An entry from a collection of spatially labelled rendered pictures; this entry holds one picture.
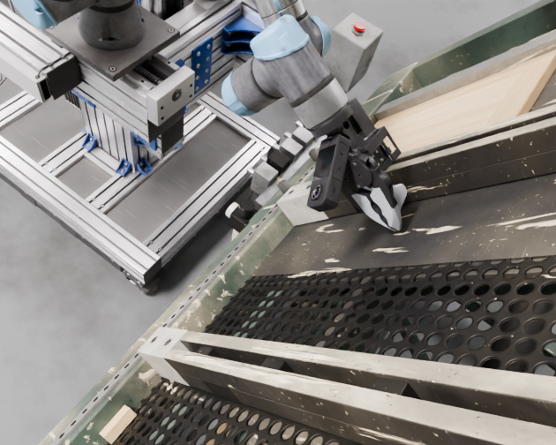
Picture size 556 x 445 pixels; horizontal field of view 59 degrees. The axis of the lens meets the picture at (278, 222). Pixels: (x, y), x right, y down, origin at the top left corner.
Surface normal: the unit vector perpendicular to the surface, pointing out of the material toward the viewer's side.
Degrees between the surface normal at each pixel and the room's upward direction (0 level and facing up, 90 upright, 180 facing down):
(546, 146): 90
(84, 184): 0
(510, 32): 90
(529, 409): 90
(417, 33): 0
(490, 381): 58
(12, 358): 0
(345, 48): 90
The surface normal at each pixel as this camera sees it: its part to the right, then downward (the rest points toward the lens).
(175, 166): 0.17, -0.51
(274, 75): -0.58, 0.64
